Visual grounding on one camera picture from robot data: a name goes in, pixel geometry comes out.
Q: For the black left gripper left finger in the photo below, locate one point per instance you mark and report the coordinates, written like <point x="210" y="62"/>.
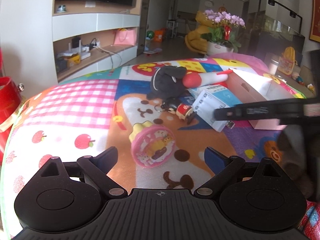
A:
<point x="63" y="196"/>

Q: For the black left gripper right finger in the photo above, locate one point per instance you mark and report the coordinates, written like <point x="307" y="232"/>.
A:
<point x="255" y="196"/>

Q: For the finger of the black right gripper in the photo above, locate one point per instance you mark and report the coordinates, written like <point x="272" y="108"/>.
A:
<point x="287" y="109"/>

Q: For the pink cardboard box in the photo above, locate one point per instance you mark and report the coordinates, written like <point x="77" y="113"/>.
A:
<point x="249" y="87"/>

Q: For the pink round toy fan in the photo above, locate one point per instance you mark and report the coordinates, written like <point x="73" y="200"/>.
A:
<point x="151" y="144"/>

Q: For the white blue medicine box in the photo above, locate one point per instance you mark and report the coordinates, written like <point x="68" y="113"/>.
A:
<point x="208" y="99"/>

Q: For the red cap figurine keychain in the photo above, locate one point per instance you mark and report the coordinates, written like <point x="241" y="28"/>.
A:
<point x="176" y="107"/>

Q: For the white red toy bat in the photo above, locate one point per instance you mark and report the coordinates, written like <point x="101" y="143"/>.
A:
<point x="194" y="80"/>

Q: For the black plush toy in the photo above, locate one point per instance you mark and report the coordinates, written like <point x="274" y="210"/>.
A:
<point x="167" y="83"/>

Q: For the beige sofa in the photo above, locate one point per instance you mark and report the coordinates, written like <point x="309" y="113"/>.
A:
<point x="307" y="79"/>

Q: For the yellow kids backpack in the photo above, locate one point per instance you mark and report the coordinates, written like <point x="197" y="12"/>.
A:
<point x="287" y="61"/>

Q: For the white thermos cup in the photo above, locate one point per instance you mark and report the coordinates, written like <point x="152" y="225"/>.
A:
<point x="273" y="66"/>

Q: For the glass fish tank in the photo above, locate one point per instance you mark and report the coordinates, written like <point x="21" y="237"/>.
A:
<point x="272" y="27"/>

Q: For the red gift box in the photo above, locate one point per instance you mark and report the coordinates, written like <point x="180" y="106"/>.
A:
<point x="10" y="101"/>

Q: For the purple orchid flower pot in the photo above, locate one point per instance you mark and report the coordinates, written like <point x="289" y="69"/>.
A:
<point x="220" y="29"/>

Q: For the colourful cartoon play mat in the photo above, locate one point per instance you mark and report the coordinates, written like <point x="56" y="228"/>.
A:
<point x="91" y="113"/>

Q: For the yellow plush bear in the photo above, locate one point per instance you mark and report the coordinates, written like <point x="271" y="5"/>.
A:
<point x="193" y="39"/>

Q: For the white wifi router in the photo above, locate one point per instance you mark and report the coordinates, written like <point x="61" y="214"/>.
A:
<point x="77" y="48"/>

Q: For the orange storage box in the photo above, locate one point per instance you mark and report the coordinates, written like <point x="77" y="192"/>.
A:
<point x="159" y="35"/>

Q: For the pink gift bag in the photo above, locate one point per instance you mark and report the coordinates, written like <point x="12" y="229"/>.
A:
<point x="125" y="37"/>

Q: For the green watermelon ball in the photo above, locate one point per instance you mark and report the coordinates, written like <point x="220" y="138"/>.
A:
<point x="150" y="35"/>

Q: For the red framed wall picture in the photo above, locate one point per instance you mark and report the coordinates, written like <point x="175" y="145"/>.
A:
<point x="315" y="21"/>

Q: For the white wall shelf unit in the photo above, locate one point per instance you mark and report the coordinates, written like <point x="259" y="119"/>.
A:
<point x="33" y="34"/>

